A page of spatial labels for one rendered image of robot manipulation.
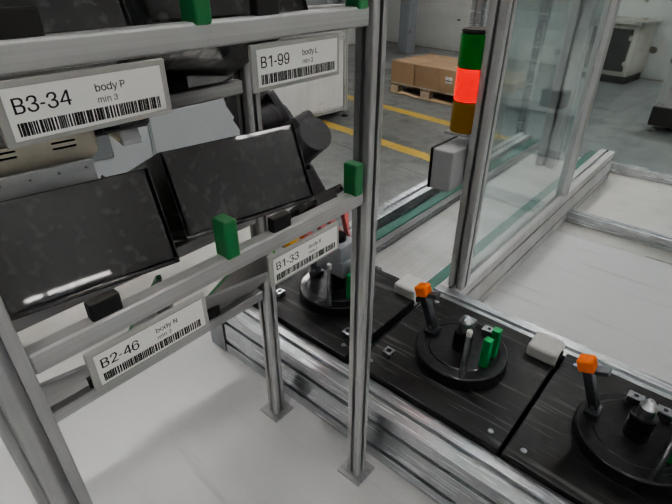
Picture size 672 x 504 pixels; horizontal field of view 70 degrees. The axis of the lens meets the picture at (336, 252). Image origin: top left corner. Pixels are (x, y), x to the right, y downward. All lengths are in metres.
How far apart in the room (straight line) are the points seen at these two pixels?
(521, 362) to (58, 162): 1.08
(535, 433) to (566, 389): 0.10
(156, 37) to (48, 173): 1.00
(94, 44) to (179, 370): 0.74
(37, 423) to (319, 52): 0.31
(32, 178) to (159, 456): 0.72
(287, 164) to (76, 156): 0.91
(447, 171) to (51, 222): 0.61
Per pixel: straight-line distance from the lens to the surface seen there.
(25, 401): 0.34
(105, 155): 3.81
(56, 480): 0.38
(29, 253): 0.37
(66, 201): 0.37
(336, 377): 0.76
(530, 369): 0.81
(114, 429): 0.89
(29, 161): 1.30
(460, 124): 0.83
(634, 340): 1.13
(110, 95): 0.29
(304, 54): 0.37
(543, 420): 0.74
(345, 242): 0.83
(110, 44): 0.29
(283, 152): 0.46
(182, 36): 0.31
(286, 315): 0.86
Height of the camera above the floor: 1.50
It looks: 31 degrees down
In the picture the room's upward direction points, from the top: straight up
